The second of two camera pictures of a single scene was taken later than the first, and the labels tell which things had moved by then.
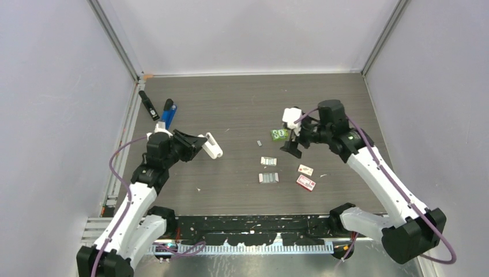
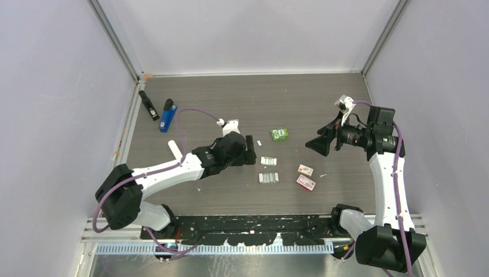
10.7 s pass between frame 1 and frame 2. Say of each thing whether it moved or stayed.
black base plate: stayed
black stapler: stayed
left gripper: moved
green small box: stayed
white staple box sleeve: stayed
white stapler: moved
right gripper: moved
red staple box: stayed
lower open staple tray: stayed
